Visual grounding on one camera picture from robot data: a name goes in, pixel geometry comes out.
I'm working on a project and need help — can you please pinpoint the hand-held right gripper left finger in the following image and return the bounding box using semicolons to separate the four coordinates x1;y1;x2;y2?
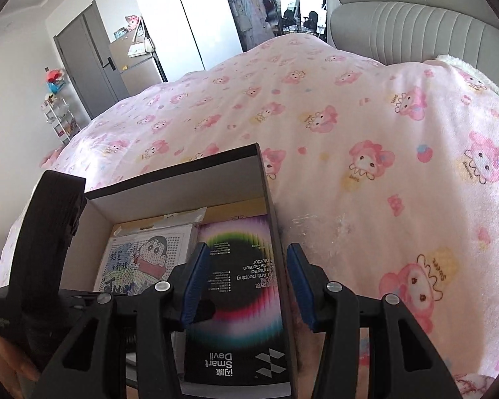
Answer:
31;241;217;399

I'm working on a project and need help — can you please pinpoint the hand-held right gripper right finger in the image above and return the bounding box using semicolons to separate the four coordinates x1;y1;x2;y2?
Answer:
286;243;462;399

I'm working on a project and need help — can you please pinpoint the dark cardboard shoe box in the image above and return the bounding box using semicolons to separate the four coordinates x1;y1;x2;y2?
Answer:
62;143;300;399

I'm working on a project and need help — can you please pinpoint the person's left hand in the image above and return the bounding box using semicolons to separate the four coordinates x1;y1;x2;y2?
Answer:
0;328;40;388

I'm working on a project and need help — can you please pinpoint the black rainbow print flat box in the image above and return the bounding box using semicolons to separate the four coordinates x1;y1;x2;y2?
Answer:
183;214;294;397

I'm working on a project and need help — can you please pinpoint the cartoon bead art kit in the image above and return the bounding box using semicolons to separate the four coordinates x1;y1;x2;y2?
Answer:
93;222;200;296

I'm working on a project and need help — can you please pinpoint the clear plastic wrap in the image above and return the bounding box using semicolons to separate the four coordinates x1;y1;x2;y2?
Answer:
287;214;358;250

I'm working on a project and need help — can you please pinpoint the clear packet with white card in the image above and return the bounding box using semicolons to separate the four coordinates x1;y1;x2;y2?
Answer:
162;207;207;228

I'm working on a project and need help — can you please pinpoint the pink cartoon printed blanket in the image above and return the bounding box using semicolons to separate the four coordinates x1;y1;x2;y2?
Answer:
0;33;499;399

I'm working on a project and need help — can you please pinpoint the red and blue plush toy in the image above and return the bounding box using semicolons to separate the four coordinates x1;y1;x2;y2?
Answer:
45;66;67;94

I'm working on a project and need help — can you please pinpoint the grey door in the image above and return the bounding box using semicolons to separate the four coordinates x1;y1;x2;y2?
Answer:
53;0;129;127

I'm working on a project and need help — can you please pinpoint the silver fridge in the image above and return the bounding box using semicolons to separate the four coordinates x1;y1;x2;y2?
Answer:
108;33;167;96

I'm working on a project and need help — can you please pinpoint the white handbag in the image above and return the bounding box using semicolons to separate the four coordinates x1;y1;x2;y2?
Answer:
142;21;155;53

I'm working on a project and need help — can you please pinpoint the white wardrobe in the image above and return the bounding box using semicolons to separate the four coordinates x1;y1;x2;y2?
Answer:
127;0;244;81

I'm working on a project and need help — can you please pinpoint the grey padded headboard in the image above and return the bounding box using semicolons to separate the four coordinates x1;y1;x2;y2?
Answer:
326;0;499;100

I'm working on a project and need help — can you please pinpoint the open closet with clothes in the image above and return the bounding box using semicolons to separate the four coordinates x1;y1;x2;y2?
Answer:
218;0;329;53

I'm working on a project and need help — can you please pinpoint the white wire shelf rack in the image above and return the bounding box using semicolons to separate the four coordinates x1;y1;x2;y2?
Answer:
42;91;82;140

